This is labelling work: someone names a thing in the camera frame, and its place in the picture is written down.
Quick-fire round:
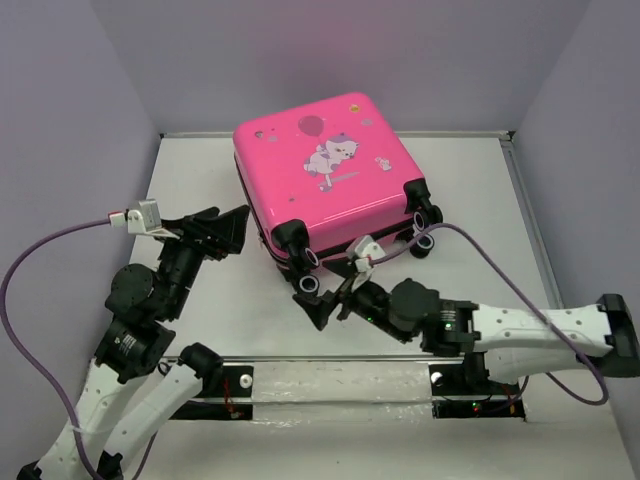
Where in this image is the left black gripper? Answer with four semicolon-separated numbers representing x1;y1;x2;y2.
157;202;253;317

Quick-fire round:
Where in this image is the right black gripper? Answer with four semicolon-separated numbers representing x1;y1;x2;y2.
293;254;411;344

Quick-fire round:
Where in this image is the pink hard-shell suitcase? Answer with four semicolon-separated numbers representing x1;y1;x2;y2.
232;92;443;295

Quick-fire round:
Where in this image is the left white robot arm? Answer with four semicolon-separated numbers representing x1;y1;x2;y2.
18;200;250;479

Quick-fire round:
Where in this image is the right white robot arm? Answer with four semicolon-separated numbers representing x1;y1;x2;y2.
293;278;639;392

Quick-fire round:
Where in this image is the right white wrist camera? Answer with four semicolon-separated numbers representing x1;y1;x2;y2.
346;235;386;273

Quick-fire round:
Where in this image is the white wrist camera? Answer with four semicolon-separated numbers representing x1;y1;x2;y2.
108;199;171;237
346;235;386;273

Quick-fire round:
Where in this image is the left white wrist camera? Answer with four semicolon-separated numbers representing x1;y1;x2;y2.
108;199;171;237

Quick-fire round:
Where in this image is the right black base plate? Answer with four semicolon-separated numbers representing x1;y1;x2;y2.
429;364;526;420

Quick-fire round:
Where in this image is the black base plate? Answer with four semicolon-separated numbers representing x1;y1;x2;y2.
170;364;254;421
429;364;526;420

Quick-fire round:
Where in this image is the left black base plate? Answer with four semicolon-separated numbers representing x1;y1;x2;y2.
170;364;254;421

